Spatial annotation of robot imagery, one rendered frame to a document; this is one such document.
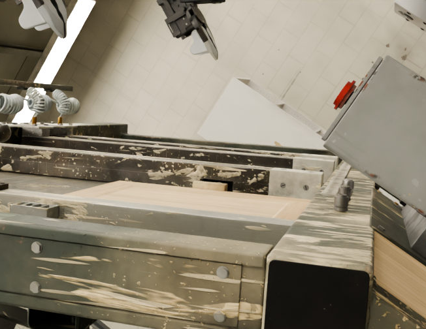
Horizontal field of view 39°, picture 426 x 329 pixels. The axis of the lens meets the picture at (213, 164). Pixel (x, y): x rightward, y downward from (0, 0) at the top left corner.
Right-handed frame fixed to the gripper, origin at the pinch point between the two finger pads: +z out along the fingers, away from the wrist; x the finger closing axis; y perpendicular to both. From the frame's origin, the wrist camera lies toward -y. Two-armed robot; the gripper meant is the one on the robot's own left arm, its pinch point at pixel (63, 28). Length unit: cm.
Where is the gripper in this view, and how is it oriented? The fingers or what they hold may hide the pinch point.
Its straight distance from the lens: 97.9
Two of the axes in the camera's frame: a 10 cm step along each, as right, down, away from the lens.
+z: 4.6, 8.9, -0.3
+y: -8.3, 4.4, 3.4
